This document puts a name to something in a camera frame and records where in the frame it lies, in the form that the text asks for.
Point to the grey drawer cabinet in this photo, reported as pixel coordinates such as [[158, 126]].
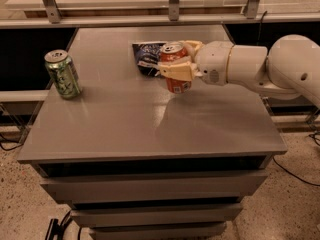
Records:
[[134, 161]]

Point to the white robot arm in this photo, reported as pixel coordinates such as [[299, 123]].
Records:
[[287, 70]]

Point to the blue chip bag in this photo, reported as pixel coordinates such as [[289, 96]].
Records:
[[147, 56]]

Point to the red coke can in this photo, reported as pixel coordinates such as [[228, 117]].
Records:
[[169, 52]]

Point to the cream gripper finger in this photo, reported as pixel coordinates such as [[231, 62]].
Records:
[[183, 69], [192, 47]]

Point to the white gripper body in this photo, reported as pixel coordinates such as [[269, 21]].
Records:
[[212, 62]]

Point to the metal railing frame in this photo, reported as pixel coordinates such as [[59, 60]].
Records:
[[17, 14]]

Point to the green soda can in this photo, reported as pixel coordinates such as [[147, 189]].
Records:
[[62, 71]]

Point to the black device on floor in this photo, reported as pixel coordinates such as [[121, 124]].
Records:
[[56, 229]]

